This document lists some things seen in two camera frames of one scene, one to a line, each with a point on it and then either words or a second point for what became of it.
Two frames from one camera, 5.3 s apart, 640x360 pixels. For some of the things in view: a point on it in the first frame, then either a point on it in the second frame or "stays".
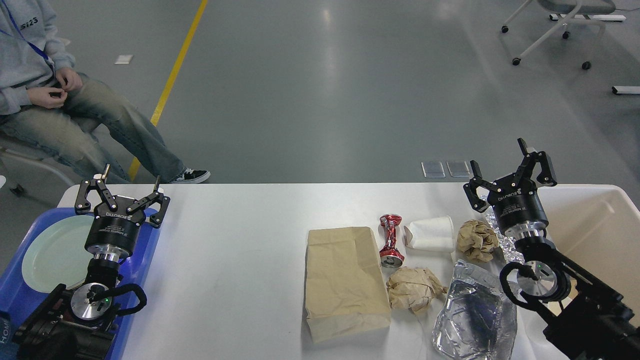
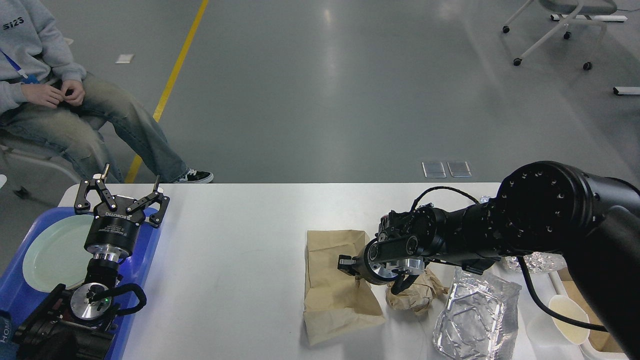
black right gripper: [515, 200] to [388, 256]
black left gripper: [112, 231] stays
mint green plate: [55, 254] stays
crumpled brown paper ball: [413, 288] stays
